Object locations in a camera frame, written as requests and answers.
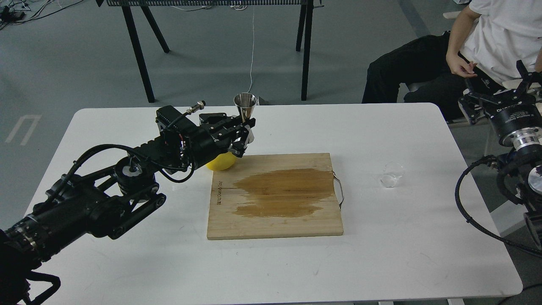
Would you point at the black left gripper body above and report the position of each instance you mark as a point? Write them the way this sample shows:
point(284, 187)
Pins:
point(203, 146)

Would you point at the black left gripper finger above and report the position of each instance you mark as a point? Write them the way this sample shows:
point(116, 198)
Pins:
point(226, 128)
point(240, 142)

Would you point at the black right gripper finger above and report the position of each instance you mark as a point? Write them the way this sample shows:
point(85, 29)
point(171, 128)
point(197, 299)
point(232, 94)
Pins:
point(476, 107)
point(520, 93)

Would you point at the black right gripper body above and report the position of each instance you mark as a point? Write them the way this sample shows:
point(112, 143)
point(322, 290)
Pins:
point(517, 123)

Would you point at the steel double jigger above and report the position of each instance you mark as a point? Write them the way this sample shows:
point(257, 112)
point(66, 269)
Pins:
point(246, 103)

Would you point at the small clear glass cup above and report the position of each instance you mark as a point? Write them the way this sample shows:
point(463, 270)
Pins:
point(392, 173)

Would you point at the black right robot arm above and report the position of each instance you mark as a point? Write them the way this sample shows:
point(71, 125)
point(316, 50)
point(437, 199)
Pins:
point(519, 180)

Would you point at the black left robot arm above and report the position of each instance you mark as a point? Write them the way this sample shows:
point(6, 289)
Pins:
point(109, 189)

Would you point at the yellow lemon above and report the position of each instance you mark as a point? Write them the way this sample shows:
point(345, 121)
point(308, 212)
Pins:
point(222, 162)

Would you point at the seated person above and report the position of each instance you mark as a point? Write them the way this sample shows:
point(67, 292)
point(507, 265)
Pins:
point(484, 44)

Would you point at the wooden cutting board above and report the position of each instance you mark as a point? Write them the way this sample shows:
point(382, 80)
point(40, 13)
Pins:
point(275, 196)

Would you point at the black trestle table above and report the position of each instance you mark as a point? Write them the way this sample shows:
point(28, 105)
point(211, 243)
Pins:
point(219, 37)

